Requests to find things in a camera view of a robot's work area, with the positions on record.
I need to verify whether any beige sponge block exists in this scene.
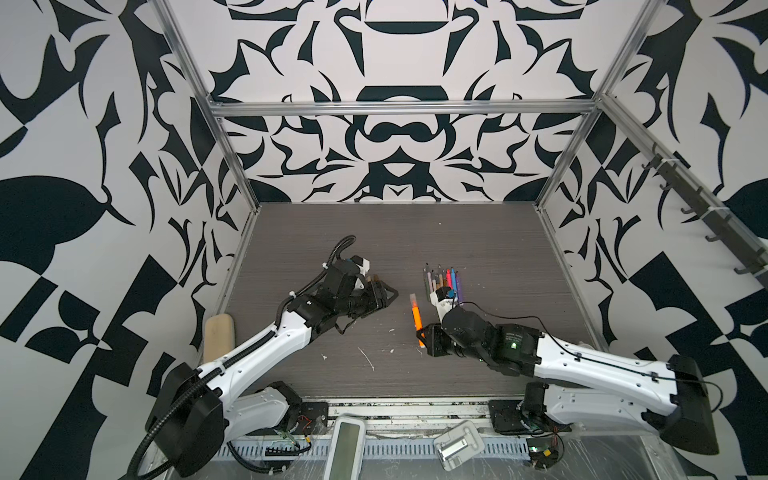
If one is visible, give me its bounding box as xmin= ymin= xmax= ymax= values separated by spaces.
xmin=201 ymin=313 xmax=235 ymax=364

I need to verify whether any grey metal bracket box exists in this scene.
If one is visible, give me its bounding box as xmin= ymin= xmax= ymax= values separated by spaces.
xmin=433 ymin=421 xmax=485 ymax=471

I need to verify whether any aluminium frame back beam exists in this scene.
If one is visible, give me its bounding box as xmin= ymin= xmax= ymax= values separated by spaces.
xmin=209 ymin=99 xmax=596 ymax=118

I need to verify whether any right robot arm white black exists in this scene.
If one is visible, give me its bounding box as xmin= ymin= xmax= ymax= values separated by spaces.
xmin=417 ymin=305 xmax=720 ymax=455

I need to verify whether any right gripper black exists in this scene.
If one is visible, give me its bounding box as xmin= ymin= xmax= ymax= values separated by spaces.
xmin=412 ymin=323 xmax=490 ymax=365

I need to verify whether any black corrugated cable hose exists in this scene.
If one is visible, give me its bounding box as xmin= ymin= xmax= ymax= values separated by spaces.
xmin=119 ymin=329 xmax=277 ymax=479

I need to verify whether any orange highlighter pen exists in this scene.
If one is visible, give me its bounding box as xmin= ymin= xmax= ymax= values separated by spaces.
xmin=409 ymin=293 xmax=423 ymax=332

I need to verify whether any white handheld tablet device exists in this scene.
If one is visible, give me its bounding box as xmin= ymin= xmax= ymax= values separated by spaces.
xmin=323 ymin=415 xmax=367 ymax=480

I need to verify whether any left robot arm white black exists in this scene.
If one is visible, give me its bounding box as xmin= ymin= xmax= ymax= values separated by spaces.
xmin=124 ymin=256 xmax=399 ymax=479

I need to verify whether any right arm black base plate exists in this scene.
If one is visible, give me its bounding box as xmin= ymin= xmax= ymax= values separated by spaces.
xmin=488 ymin=400 xmax=571 ymax=435

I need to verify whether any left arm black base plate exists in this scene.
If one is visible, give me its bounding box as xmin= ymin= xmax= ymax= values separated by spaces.
xmin=265 ymin=401 xmax=329 ymax=435

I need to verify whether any purple highlighter pen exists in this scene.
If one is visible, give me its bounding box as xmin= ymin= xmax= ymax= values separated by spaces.
xmin=455 ymin=271 xmax=464 ymax=303

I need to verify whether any aluminium frame front rail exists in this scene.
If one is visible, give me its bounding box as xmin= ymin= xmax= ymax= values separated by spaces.
xmin=287 ymin=394 xmax=643 ymax=439

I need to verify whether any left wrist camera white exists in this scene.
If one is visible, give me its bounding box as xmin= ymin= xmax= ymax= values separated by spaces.
xmin=349 ymin=255 xmax=371 ymax=277

